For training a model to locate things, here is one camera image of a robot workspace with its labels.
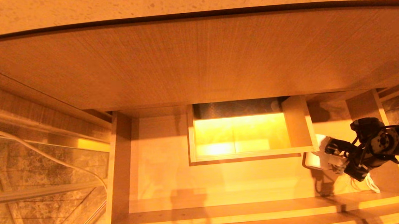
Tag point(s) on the speckled stone countertop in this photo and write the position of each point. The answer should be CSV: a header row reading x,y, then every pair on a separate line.
x,y
180,0

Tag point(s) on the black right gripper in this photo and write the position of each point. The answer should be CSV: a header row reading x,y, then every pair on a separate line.
x,y
348,158

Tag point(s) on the wooden drawer pipe cutout box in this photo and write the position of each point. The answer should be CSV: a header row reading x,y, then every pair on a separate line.
x,y
297,125

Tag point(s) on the glass shower partition metal frame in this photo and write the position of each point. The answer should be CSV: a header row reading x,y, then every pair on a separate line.
x,y
36,193

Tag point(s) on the wooden vanity cabinet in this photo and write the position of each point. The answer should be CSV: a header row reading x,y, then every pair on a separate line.
x,y
183,58

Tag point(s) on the wooden vanity drawer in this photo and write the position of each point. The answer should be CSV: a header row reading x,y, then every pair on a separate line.
x,y
223,182

